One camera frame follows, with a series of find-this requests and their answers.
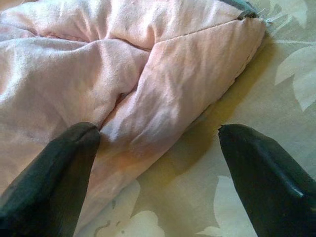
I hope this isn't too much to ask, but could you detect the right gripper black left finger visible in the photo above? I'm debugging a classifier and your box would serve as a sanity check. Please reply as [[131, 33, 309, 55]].
[[0, 122, 101, 237]]

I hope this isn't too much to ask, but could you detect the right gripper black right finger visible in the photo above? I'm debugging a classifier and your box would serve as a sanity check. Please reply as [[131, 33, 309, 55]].
[[217, 124, 316, 237]]

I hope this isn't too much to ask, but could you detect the pink printed blanket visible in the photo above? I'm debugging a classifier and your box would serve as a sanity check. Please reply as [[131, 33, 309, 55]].
[[0, 0, 266, 230]]

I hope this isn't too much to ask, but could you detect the grey floral bed sheet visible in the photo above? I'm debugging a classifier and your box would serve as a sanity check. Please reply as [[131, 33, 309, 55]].
[[74, 0, 316, 237]]

